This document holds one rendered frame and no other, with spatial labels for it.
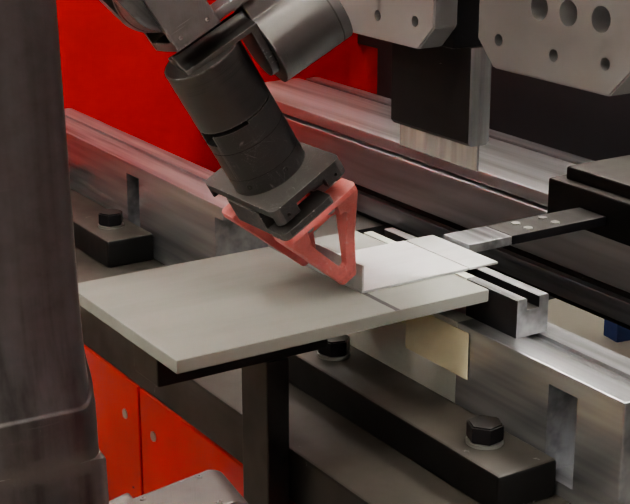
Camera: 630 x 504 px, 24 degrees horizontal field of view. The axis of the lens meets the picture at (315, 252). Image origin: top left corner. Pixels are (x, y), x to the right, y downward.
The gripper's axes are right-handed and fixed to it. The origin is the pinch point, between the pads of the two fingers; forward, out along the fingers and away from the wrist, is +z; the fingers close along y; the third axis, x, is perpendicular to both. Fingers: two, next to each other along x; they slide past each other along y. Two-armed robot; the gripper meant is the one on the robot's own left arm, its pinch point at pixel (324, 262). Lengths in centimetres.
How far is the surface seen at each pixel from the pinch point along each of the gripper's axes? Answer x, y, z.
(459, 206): -25.6, 27.3, 23.9
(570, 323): -114, 181, 185
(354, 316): 2.7, -7.2, 0.4
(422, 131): -13.8, 3.0, -1.1
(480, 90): -16.2, -4.0, -4.9
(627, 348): -114, 159, 185
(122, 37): -22, 86, 9
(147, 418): 14.0, 24.6, 16.2
